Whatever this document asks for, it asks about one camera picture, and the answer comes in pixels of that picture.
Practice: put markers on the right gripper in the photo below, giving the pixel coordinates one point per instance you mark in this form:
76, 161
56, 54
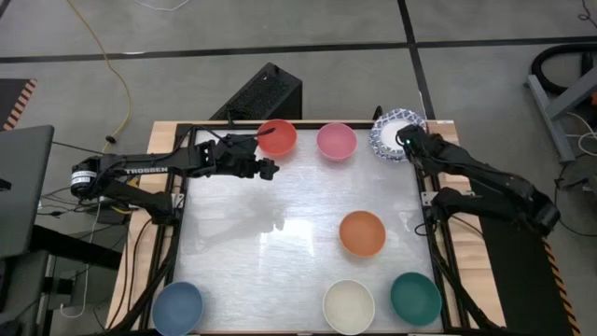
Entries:
417, 142

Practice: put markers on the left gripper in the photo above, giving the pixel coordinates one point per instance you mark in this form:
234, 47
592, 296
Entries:
238, 158

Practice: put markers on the red plastic bowl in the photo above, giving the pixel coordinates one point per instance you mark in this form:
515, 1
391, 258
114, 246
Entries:
280, 145

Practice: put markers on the pink plastic bowl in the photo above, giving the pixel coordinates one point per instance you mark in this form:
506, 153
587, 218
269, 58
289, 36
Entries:
337, 141

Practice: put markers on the orange plastic bowl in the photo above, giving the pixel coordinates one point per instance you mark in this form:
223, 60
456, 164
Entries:
362, 233

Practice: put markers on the teal plastic bowl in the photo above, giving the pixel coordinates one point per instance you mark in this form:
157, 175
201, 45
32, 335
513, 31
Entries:
416, 298

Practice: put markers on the white plastic bowl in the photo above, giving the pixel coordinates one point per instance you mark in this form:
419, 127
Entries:
349, 306

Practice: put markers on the blue plastic bowl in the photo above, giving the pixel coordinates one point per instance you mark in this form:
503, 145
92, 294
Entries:
177, 308

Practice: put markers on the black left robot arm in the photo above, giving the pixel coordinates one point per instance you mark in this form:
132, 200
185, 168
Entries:
144, 170

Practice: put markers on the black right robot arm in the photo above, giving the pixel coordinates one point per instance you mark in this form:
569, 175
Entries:
494, 191

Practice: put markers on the black clamp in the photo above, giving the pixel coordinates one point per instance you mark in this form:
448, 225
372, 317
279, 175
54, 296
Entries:
378, 114

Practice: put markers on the black perforated box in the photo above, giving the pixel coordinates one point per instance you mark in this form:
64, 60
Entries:
270, 93

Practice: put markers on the grey metal stand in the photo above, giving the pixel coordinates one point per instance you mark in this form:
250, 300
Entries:
550, 121

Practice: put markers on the black power adapter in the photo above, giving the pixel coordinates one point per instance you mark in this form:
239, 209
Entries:
112, 215

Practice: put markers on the black hazard striped mat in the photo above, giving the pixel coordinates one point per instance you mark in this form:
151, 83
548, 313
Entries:
11, 98
517, 289

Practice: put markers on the grey laptop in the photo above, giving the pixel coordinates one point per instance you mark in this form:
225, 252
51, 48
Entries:
23, 186

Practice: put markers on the silver metal bracket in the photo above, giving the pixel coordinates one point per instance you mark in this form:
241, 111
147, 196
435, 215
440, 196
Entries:
178, 200
425, 198

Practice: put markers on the black aluminium table frame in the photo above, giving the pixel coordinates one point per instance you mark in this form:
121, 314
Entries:
305, 125

